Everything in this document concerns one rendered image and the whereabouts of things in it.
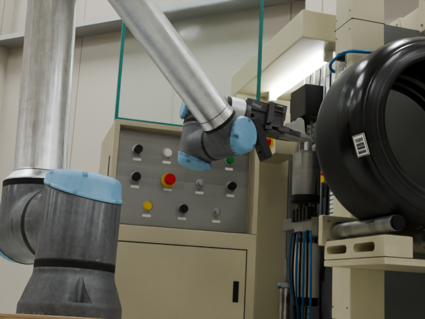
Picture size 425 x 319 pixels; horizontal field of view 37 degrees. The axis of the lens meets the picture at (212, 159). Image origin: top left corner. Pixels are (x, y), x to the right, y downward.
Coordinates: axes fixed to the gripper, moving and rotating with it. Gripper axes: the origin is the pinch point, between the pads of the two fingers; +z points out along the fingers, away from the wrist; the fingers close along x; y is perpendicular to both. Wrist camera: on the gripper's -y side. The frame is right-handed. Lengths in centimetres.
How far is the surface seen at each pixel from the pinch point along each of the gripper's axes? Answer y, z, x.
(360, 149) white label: -1.7, 11.6, -9.8
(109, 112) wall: 130, -18, 479
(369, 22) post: 57, 29, 27
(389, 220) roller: -18.9, 23.7, -8.4
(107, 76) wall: 168, -27, 483
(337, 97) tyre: 15.0, 7.7, 0.3
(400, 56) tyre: 27.3, 19.6, -11.8
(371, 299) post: -38, 42, 27
